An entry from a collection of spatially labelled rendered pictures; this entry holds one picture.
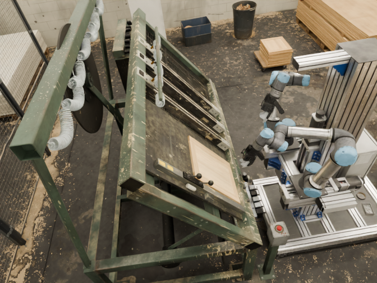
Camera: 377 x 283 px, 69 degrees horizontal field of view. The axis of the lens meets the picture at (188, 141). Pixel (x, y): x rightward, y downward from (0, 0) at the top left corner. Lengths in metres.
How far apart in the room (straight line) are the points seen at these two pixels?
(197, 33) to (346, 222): 4.64
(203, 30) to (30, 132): 5.36
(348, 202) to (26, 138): 2.22
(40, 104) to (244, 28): 5.45
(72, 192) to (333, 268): 3.17
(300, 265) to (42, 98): 2.74
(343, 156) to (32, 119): 1.66
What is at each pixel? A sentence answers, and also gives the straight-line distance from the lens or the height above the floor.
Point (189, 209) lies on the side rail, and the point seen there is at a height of 1.48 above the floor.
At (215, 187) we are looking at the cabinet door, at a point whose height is 1.15.
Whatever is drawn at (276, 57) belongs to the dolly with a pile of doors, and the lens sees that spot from 5.37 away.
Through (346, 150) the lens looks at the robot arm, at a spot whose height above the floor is 1.67.
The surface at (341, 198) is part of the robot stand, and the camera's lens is 2.53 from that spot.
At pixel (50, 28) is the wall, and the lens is 7.66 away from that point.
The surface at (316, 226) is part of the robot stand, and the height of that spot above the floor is 0.21.
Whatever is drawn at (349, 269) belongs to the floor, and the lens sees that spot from 3.36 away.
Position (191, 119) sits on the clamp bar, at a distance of 2.39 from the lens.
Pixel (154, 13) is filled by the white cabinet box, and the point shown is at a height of 0.95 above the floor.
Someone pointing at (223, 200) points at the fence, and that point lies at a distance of 2.13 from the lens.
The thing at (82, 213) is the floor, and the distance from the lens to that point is 3.77.
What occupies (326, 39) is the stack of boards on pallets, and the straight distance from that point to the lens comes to 6.16.
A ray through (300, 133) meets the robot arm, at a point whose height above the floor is 1.61.
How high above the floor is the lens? 2.95
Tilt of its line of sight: 46 degrees down
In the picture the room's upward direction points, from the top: 8 degrees counter-clockwise
